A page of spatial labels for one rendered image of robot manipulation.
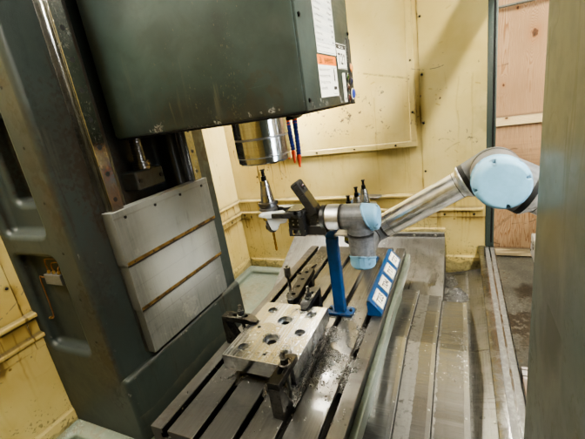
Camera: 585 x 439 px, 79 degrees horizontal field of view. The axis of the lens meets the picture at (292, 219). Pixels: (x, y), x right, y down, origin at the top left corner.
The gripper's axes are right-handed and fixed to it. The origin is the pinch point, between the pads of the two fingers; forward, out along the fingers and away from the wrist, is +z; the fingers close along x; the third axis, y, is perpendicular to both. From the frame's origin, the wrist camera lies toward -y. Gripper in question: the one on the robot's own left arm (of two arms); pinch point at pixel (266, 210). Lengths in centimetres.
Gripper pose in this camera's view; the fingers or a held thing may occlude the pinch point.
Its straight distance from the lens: 113.9
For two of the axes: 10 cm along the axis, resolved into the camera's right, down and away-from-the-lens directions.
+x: 4.0, -3.3, 8.5
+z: -9.1, 0.0, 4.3
